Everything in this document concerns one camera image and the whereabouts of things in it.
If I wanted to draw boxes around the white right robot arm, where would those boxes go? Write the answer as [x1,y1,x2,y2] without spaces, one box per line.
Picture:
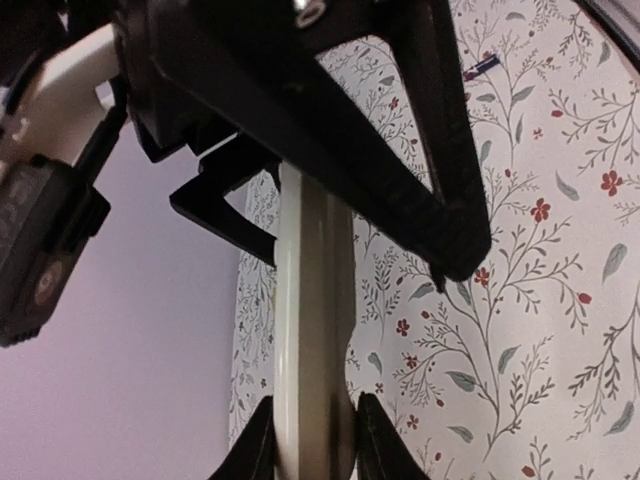
[1,1,492,283]

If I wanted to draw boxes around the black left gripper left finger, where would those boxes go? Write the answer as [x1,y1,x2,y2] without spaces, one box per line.
[209,396,276,480]

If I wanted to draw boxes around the black AAA battery far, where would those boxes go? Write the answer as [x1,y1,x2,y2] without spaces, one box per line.
[463,54,500,82]

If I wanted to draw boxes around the white remote control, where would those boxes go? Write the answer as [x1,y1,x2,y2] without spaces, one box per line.
[273,164,356,479]

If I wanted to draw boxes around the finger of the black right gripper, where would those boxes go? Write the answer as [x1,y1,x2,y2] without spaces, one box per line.
[149,1,491,282]

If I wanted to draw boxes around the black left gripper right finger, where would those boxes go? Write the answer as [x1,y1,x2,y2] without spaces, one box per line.
[356,393,429,480]

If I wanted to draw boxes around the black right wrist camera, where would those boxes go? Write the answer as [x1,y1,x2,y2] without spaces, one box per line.
[1,155,110,348]

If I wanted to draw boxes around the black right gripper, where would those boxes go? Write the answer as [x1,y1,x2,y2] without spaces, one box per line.
[1,1,380,266]

